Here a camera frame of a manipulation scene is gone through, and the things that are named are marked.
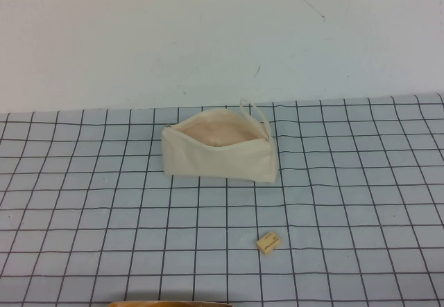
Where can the small yellow eraser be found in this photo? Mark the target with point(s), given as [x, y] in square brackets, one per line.
[267, 242]

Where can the cream canvas pencil case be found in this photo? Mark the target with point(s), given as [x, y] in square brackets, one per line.
[208, 161]

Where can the orange-brown rounded object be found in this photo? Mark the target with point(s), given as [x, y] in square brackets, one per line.
[166, 304]

